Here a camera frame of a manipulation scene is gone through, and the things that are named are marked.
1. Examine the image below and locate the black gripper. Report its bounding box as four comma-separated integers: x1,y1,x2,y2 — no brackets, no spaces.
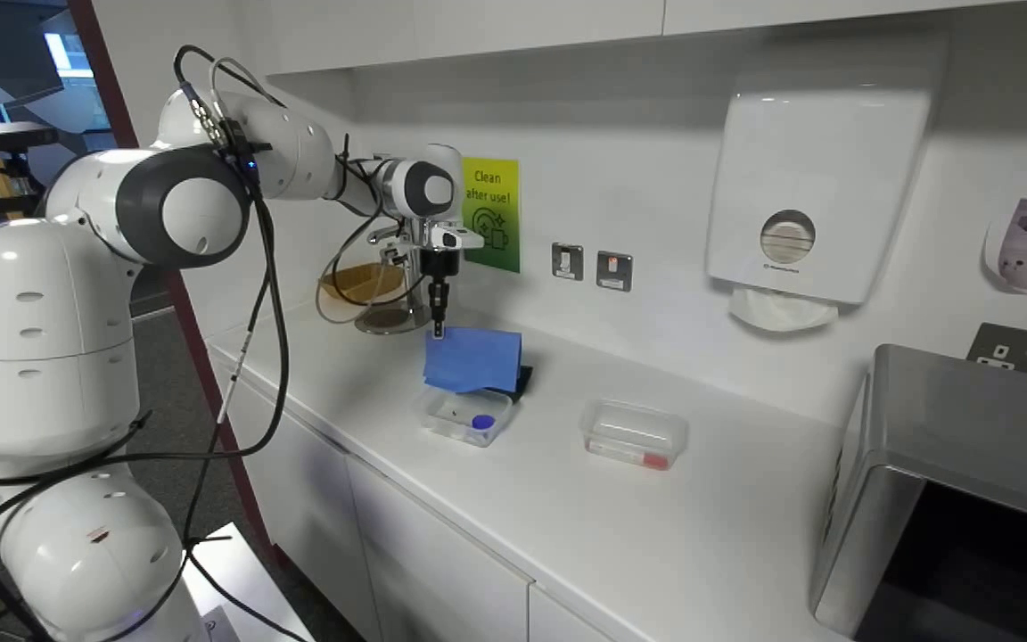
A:
421,247,462,335

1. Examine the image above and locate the blue cloth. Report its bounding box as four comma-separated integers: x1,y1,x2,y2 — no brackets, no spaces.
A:
421,325,528,400

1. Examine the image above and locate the green clean after use poster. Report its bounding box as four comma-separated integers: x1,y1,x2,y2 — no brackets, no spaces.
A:
462,155,524,280

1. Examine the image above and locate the clear container with red label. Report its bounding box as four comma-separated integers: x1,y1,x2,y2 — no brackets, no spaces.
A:
581,400,694,475

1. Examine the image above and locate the white base cabinet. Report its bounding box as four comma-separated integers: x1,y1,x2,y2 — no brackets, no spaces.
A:
211,355,848,642

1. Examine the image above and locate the white floor board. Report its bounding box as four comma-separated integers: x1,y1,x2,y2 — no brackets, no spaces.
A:
180,522,321,642

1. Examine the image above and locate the white paper towel dispenser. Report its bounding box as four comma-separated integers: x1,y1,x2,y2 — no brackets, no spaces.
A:
707,87,934,335

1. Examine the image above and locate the stainless steel appliance box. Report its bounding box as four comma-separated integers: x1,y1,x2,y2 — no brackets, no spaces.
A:
806,342,1027,642

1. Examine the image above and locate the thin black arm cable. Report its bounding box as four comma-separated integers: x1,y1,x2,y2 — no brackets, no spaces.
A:
312,137,421,331

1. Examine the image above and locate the thick black cable bundle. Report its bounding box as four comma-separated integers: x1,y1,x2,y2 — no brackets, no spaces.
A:
0,48,295,642

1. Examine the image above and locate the white wall cabinet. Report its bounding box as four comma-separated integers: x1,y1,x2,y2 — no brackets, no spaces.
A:
241,0,1027,122

